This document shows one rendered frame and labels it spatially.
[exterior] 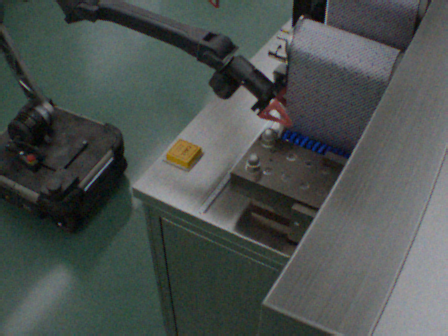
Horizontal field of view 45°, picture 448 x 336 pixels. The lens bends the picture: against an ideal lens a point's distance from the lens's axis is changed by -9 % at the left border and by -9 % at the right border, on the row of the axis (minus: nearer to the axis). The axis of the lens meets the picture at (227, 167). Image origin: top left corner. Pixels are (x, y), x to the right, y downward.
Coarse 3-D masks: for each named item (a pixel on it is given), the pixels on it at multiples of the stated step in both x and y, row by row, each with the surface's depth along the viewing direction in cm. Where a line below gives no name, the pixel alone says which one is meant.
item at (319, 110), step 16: (288, 80) 134; (304, 80) 132; (288, 96) 138; (304, 96) 135; (320, 96) 132; (336, 96) 130; (352, 96) 127; (288, 112) 141; (304, 112) 138; (320, 112) 136; (336, 112) 133; (352, 112) 130; (368, 112) 128; (288, 128) 144; (304, 128) 141; (320, 128) 139; (336, 128) 136; (352, 128) 133; (336, 144) 139; (352, 144) 137
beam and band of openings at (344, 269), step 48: (432, 0) 70; (432, 48) 61; (384, 96) 55; (432, 96) 55; (384, 144) 50; (432, 144) 50; (336, 192) 46; (384, 192) 46; (336, 240) 42; (384, 240) 42; (288, 288) 39; (336, 288) 39; (384, 288) 39
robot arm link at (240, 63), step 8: (240, 56) 138; (232, 64) 137; (240, 64) 137; (248, 64) 138; (224, 72) 141; (232, 72) 138; (240, 72) 137; (248, 72) 137; (232, 80) 142; (240, 80) 138; (248, 80) 138
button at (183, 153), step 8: (176, 144) 156; (184, 144) 156; (192, 144) 156; (168, 152) 154; (176, 152) 154; (184, 152) 154; (192, 152) 154; (200, 152) 156; (176, 160) 153; (184, 160) 152; (192, 160) 154
